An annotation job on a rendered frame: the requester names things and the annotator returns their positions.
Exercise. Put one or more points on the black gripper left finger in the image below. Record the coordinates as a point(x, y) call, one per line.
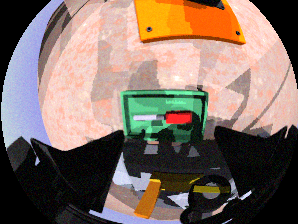
point(88, 170)

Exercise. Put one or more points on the white ramp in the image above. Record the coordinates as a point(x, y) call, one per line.
point(138, 162)

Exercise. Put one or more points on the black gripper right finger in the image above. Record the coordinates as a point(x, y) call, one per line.
point(246, 155)

